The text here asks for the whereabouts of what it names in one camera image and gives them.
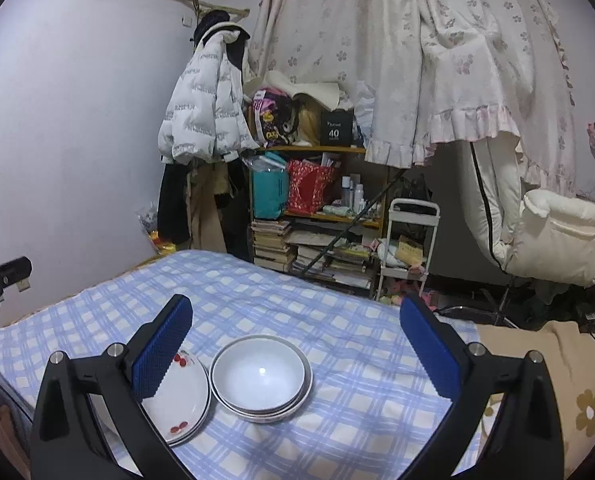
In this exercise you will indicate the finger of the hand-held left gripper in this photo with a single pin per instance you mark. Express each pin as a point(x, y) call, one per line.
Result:
point(12, 270)

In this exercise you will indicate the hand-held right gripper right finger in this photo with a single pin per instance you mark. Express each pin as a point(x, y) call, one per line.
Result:
point(430, 350)

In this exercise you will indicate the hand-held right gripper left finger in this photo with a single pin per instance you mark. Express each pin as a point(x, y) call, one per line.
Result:
point(162, 355)

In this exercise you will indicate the large white bowl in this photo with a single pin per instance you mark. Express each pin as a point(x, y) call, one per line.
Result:
point(277, 416)

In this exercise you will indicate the tan cardboard box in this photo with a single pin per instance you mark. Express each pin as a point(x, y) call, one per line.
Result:
point(410, 250)

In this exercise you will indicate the blue checked tablecloth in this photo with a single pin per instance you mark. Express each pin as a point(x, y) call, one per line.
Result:
point(327, 340)

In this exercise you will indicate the yellow snack bag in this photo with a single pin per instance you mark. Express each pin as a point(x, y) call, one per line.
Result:
point(162, 247)

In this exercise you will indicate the beige floral blanket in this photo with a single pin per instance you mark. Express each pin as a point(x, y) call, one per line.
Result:
point(552, 360)

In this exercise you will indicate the pile of papers and magazines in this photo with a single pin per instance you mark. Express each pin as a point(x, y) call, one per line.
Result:
point(332, 260)

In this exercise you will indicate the clear patterned plastic bag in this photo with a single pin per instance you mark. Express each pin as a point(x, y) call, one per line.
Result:
point(150, 220)

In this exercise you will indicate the white trolley cart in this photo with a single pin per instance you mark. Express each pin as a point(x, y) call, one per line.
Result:
point(412, 205)

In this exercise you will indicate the black pole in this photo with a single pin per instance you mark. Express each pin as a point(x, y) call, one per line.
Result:
point(350, 223)

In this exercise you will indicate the beige hanging coat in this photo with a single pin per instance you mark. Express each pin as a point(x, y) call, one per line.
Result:
point(207, 210)

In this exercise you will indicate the dark hanging coat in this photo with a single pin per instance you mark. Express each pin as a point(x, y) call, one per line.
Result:
point(172, 200)

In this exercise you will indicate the stack of old books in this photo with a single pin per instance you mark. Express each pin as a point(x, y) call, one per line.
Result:
point(272, 245)

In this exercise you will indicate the white plastic bottle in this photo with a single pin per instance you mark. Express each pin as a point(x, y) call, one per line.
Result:
point(347, 190)
point(360, 199)

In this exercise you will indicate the cream padded office chair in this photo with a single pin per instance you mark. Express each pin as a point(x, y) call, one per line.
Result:
point(562, 230)

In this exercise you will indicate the teal bag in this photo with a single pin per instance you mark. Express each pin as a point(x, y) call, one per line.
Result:
point(270, 190)

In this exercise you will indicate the red patterned bag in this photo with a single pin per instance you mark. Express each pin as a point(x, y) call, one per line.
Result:
point(307, 187)

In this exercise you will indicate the wooden bookshelf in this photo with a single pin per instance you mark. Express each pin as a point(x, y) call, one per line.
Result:
point(312, 149)

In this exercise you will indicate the black box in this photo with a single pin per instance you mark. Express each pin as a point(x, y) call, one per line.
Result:
point(337, 130)

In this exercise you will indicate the white puffer jacket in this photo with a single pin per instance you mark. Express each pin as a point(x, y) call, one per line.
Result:
point(197, 105)

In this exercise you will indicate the black and yellow patterned bag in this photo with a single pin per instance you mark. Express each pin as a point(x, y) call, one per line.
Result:
point(270, 120)

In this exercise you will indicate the cream foam sheet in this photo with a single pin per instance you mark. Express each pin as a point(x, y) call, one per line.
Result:
point(317, 92)

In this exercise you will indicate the white floral curtain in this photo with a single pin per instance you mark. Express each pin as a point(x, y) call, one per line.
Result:
point(402, 60)

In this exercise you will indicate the wall switch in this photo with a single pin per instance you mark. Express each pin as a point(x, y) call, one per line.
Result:
point(188, 21)

